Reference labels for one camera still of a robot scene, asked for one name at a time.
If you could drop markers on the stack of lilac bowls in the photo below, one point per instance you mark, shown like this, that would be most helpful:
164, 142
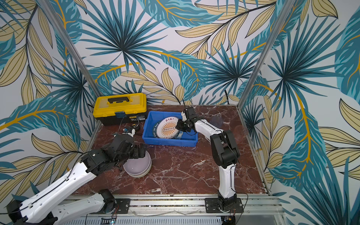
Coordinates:
140, 167

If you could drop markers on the blue plastic bin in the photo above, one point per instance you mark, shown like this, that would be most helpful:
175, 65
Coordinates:
155, 118

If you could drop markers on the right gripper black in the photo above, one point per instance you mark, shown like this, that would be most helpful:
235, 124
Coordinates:
183, 123

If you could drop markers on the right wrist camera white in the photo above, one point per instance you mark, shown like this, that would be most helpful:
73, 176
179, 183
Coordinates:
184, 116

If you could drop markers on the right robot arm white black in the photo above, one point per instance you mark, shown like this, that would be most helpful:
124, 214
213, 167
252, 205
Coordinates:
225, 153

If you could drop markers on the pink translucent plastic cup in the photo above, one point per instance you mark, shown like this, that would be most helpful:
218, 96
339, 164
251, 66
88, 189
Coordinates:
240, 134

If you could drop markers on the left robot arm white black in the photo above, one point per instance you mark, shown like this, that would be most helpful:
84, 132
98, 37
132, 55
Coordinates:
47, 208

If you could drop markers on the yellow black toolbox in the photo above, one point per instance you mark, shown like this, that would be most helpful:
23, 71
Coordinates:
119, 109

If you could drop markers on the grey translucent plastic cup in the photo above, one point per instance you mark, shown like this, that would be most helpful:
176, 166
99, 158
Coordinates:
217, 121

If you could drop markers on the white plate green rim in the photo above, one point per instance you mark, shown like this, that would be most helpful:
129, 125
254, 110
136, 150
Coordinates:
154, 129

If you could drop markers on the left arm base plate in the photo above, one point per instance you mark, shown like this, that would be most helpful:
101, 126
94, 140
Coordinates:
121, 206

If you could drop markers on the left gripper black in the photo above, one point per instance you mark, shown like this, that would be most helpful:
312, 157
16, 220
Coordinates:
135, 151

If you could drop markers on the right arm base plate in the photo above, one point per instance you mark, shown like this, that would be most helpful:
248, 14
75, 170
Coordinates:
217, 205

